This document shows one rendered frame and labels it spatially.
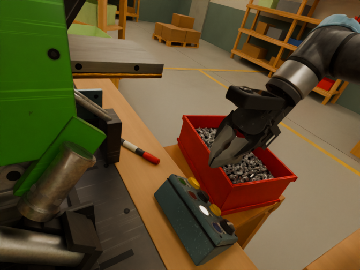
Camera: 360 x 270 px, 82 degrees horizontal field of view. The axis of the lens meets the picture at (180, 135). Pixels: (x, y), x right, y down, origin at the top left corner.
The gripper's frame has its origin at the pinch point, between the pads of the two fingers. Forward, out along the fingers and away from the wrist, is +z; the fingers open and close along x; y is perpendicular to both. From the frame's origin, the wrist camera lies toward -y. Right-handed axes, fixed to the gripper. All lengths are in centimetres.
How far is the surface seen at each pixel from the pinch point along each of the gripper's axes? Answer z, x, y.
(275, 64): -219, 280, 425
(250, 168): -3.3, 1.0, 21.2
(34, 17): -2.6, 3.1, -34.6
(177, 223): 11.2, -5.9, -5.5
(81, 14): -3, 271, 36
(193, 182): 5.5, -0.7, -1.3
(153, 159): 9.6, 10.6, -2.0
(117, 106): 10.2, 38.7, -0.5
